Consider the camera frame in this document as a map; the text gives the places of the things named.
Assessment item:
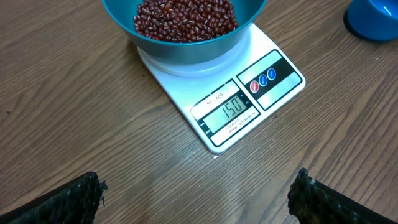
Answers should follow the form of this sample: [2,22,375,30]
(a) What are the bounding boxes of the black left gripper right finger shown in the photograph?
[287,167,397,224]

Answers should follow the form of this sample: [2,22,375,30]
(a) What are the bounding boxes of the red adzuki beans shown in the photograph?
[134,0,239,43]

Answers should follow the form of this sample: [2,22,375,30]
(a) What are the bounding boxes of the blue plastic measuring scoop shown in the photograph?
[343,0,397,42]

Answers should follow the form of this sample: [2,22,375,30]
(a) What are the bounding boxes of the teal metal bowl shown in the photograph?
[102,0,267,64]

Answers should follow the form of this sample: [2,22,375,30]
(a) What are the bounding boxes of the white digital kitchen scale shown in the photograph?
[138,24,306,154]

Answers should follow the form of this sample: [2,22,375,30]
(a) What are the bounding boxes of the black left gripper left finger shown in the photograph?
[1,172,108,224]

